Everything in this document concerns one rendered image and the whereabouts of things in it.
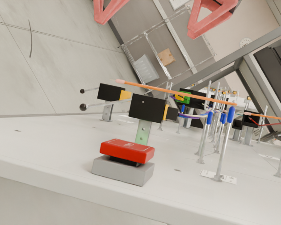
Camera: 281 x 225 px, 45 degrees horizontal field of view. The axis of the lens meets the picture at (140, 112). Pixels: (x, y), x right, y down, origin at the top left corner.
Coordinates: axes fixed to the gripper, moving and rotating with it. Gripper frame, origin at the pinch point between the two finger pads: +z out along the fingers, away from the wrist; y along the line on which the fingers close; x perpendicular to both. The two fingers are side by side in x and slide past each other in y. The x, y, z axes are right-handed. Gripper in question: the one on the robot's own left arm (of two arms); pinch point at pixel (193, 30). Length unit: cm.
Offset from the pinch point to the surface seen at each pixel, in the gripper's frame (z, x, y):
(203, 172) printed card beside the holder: 16.7, -14.3, -8.3
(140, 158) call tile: 17.6, -6.4, -23.1
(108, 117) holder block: 25.8, 8.6, 33.8
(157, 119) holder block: 15.3, -4.2, -1.5
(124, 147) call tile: 17.8, -4.4, -22.8
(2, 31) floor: 52, 152, 207
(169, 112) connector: 13.2, -5.2, -0.9
